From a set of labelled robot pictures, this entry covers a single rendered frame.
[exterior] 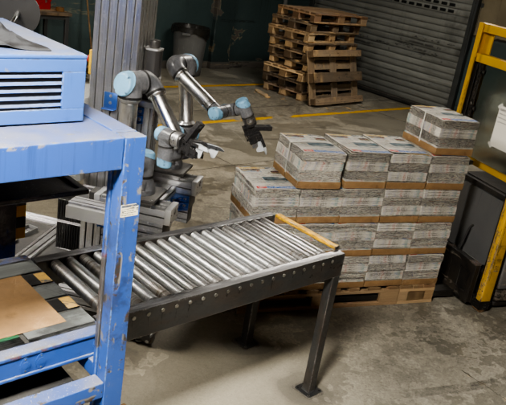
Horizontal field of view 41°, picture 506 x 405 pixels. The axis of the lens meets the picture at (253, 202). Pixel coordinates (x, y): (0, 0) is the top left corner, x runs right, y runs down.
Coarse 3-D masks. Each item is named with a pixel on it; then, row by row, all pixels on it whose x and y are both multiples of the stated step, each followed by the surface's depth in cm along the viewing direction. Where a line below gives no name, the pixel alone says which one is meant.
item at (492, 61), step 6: (480, 54) 467; (486, 54) 469; (480, 60) 467; (486, 60) 462; (492, 60) 456; (498, 60) 451; (504, 60) 449; (492, 66) 456; (498, 66) 451; (504, 66) 446
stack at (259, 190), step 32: (256, 192) 391; (288, 192) 398; (320, 192) 406; (352, 192) 415; (384, 192) 424; (416, 192) 433; (288, 224) 407; (320, 224) 415; (352, 224) 424; (384, 224) 434; (352, 256) 434; (384, 256) 444; (352, 288) 444; (384, 288) 456
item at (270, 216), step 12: (252, 216) 356; (264, 216) 359; (192, 228) 330; (204, 228) 332; (144, 240) 310; (156, 240) 314; (60, 252) 286; (72, 252) 288; (84, 252) 290; (36, 264) 276; (48, 264) 279
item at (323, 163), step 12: (300, 144) 405; (300, 156) 394; (312, 156) 393; (324, 156) 396; (336, 156) 398; (288, 168) 408; (300, 168) 394; (312, 168) 397; (324, 168) 400; (336, 168) 402; (300, 180) 397; (312, 180) 399; (324, 180) 402; (336, 180) 405
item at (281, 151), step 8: (280, 136) 420; (288, 136) 416; (296, 136) 419; (304, 136) 422; (312, 136) 426; (320, 136) 429; (280, 144) 420; (288, 144) 410; (280, 152) 420; (280, 160) 418
